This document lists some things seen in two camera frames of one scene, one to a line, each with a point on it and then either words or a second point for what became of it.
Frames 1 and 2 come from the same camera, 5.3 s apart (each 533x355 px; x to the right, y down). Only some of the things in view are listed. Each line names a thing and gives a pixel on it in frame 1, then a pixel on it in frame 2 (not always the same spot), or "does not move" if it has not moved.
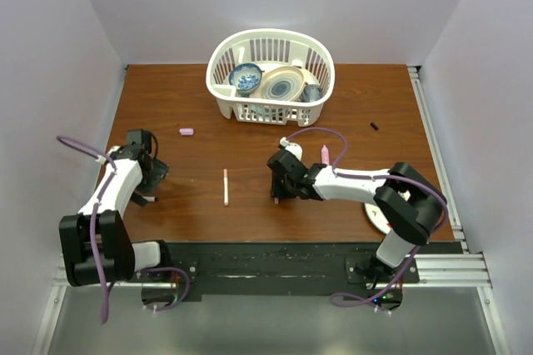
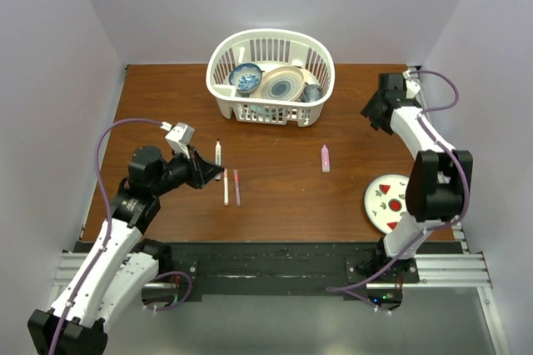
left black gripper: x=157 y=173 -> x=207 y=170
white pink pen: x=226 y=188 does not move
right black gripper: x=277 y=192 -> x=369 y=111
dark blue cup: x=311 y=92 does not move
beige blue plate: x=282 y=83 does not move
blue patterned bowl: x=245 y=78 does not move
